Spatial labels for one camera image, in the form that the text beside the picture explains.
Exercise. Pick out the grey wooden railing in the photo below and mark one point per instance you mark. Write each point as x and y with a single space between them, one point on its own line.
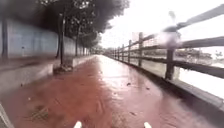
170 63

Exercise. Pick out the red paved path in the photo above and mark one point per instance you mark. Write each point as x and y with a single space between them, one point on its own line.
106 90

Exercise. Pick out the water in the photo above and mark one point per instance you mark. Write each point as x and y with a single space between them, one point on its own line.
200 80

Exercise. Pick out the grey concrete edge strip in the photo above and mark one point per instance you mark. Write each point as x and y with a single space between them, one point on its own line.
186 95

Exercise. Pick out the robot's own part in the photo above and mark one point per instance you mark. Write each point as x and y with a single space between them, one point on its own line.
77 125
147 125

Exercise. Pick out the raised grey pavement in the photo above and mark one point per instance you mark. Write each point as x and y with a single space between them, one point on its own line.
23 63

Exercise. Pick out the grey concrete kerb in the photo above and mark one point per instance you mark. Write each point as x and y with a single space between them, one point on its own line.
26 76

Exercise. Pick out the pale blue wall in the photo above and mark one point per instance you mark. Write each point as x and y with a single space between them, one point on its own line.
30 41

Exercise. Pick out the row of trees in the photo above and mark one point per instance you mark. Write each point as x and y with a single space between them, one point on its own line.
63 33

